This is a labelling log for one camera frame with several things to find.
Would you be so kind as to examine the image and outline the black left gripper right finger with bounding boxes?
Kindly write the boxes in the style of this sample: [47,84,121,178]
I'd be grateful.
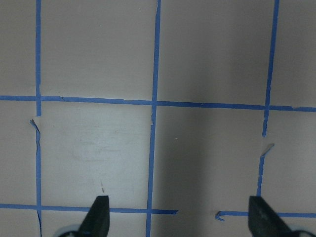
[248,196,292,237]

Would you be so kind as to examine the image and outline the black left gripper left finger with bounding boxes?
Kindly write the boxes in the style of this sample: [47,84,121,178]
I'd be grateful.
[78,196,110,237]

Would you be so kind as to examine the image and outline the brown paper table cover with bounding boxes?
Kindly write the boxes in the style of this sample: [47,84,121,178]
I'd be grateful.
[0,0,316,237]

